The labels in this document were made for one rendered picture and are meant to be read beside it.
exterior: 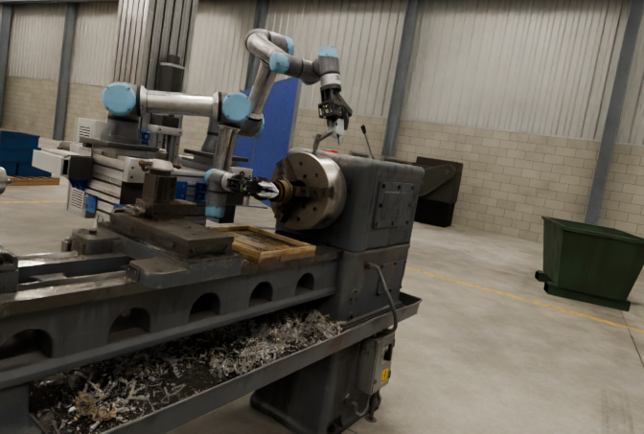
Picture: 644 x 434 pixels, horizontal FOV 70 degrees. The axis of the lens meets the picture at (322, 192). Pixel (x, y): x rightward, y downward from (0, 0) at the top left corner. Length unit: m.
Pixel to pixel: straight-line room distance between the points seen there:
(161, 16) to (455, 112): 10.22
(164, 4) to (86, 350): 1.56
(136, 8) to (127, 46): 0.17
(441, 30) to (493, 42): 1.33
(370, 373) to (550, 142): 9.78
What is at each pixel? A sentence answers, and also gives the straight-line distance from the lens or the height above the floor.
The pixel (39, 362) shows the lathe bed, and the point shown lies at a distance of 1.20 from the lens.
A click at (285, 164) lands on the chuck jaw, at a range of 1.83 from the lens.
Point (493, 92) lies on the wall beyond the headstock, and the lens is 11.91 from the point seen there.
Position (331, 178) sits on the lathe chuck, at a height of 1.15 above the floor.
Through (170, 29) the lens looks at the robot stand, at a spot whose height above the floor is 1.69.
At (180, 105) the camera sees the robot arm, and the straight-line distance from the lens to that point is 1.83.
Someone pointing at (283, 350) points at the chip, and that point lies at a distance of 1.62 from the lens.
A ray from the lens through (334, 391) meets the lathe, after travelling 2.18.
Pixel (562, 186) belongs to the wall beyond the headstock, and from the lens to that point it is 11.52.
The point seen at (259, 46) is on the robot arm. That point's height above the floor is 1.63.
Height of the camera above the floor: 1.25
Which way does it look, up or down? 5 degrees down
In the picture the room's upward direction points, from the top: 9 degrees clockwise
